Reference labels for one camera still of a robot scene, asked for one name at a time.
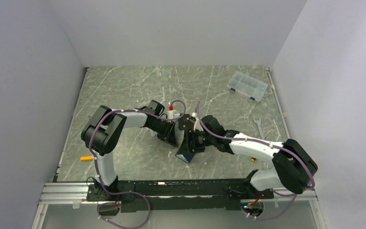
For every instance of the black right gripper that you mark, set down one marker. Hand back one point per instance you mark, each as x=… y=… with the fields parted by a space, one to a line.
x=190 y=135

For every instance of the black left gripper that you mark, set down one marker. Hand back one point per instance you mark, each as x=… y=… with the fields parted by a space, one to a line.
x=168 y=135

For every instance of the blue leather card holder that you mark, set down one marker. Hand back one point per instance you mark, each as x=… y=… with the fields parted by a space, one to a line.
x=187 y=158

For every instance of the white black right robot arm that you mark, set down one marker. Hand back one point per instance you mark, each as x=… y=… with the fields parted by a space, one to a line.
x=293 y=168

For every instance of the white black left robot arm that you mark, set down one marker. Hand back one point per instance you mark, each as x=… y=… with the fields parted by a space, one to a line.
x=103 y=130

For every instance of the black VIP card stack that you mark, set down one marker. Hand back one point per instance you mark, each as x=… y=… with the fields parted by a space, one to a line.
x=186 y=122

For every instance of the silver open-end wrench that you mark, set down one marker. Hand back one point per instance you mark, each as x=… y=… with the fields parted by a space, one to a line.
x=258 y=122

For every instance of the clear plastic organizer box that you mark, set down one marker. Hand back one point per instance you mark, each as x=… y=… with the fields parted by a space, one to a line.
x=248 y=86

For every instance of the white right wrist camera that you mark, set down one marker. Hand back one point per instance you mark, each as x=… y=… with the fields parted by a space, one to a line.
x=197 y=125

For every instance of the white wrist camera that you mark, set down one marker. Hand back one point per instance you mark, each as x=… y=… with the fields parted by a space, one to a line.
x=172 y=113
x=197 y=125

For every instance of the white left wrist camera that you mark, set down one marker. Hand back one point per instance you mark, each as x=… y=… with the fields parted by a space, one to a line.
x=172 y=113

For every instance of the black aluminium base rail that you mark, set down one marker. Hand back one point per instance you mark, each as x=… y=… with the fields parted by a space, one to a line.
x=228 y=194

